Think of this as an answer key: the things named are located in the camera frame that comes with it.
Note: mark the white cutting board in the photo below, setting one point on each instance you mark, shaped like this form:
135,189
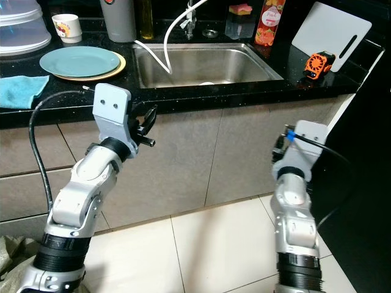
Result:
330,33

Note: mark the orange black small fan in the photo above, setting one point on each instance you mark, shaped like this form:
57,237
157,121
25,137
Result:
319,65

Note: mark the dark side cabinet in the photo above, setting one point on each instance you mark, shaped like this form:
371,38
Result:
366,213

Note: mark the clear plastic sponge box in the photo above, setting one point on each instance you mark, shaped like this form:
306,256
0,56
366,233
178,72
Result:
241,27

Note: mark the light blue towel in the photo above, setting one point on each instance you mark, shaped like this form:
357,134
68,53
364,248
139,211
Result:
24,91

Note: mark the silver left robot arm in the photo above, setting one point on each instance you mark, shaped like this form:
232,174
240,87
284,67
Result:
91,189

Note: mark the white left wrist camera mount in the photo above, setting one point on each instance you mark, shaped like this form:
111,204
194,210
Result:
113,110

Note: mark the yellow plate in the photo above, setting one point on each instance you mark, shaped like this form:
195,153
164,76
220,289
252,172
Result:
122,67

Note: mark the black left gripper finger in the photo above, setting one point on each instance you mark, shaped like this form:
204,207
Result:
147,118

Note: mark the grey drawer front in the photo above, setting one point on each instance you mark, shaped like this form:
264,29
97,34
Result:
18,151
18,195

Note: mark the white printed cup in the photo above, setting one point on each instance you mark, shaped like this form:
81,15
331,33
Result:
66,28

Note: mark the yellow oil bottle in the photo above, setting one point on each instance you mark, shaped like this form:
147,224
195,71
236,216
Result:
146,19

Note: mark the round steel sink hole cap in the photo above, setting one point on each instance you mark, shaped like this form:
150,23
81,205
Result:
210,33

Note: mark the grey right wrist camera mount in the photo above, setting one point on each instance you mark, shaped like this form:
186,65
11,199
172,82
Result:
308,146

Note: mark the light blue plate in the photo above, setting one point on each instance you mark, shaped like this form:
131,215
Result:
79,62

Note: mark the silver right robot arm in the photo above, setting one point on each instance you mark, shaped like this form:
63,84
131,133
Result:
296,220

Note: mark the pink yellow sponge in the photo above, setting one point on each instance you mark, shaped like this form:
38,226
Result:
241,8

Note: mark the red peach soap bottle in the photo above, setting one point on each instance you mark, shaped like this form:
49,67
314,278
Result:
270,23

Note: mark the stainless steel sink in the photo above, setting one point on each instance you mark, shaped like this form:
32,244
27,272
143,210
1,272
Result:
214,64

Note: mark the grey tumbler with red logo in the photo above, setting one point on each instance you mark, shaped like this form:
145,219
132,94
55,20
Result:
117,21

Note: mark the white bowl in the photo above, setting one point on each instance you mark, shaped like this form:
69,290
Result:
205,83

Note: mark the green woven sack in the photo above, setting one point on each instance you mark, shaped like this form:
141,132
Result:
18,265

